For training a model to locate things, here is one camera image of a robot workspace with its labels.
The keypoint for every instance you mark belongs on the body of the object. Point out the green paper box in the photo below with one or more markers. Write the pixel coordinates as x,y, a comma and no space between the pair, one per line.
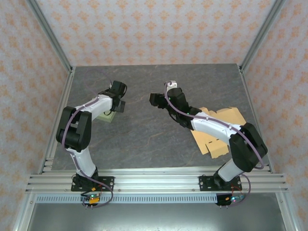
106,118

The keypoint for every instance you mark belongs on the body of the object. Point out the orange paper box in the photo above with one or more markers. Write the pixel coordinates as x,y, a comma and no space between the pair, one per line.
231,115

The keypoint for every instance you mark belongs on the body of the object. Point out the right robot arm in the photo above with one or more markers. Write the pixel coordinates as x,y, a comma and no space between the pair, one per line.
247,146

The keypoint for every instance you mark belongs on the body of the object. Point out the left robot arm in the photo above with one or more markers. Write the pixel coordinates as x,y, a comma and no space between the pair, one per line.
74,130

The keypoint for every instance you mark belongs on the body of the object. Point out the left controller board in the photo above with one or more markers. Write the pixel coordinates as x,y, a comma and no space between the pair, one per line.
92,198

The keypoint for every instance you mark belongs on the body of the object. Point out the controller board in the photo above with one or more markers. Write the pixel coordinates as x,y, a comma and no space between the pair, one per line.
232,199
92,198

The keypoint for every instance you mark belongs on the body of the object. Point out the right controller board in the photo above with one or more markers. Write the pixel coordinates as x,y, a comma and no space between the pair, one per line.
232,199

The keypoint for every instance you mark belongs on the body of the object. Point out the grey metal sheet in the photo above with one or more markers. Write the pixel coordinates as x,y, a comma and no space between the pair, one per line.
156,216

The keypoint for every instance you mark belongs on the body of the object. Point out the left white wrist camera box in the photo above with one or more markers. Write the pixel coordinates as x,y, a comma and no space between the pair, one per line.
110,84

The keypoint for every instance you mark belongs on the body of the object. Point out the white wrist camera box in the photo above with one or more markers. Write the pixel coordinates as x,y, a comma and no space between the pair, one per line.
110,84
172,85

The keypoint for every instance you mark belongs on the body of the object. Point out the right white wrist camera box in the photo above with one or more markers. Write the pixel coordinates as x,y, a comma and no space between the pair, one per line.
172,85

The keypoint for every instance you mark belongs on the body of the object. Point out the left aluminium side rail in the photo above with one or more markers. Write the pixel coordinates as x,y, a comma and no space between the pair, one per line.
65,96

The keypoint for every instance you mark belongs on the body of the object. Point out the aluminium side rail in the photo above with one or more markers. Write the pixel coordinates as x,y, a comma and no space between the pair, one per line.
65,96
250,101

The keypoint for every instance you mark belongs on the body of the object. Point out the right aluminium side rail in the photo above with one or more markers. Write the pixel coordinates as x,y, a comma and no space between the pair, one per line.
250,101

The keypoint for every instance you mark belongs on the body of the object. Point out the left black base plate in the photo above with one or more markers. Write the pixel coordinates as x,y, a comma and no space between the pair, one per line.
107,183

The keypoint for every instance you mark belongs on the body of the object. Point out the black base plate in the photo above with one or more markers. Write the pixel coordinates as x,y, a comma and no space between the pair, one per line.
207,183
107,183

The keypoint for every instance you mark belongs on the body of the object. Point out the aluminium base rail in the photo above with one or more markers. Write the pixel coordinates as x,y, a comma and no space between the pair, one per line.
156,180

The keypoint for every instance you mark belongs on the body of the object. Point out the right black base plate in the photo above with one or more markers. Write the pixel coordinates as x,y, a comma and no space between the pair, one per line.
207,183

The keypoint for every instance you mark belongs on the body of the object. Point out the left aluminium frame post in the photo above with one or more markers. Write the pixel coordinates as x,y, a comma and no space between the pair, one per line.
50,36

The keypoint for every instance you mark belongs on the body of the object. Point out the aluminium frame post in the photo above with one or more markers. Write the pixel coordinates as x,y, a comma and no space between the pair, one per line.
262,33
50,36

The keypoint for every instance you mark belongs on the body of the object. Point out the right aluminium frame post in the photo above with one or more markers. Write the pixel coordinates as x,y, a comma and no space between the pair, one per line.
262,33

